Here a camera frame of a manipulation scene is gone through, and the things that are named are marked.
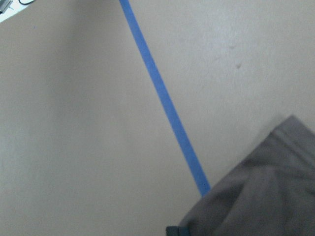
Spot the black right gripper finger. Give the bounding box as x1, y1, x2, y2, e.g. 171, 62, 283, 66
165, 226, 190, 236

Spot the dark brown t-shirt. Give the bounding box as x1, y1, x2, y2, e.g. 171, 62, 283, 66
180, 116, 315, 236

